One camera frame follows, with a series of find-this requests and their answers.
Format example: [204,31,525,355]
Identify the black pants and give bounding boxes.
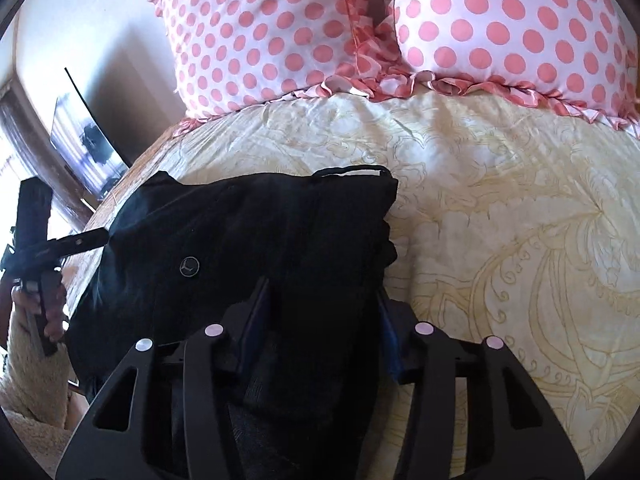
[58,166,398,479]

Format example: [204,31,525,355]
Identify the beige fluffy sleeve forearm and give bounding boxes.
[1,309,72,476]

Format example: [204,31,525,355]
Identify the person left hand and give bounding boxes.
[10,284,67,342]

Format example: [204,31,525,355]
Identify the cream patterned quilt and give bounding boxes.
[162,92,639,471]

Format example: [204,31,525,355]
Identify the pink polka dot pillow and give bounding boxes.
[390,0,639,136]
[150,0,395,122]

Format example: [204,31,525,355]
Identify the wall mounted television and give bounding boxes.
[50,68,129,203]

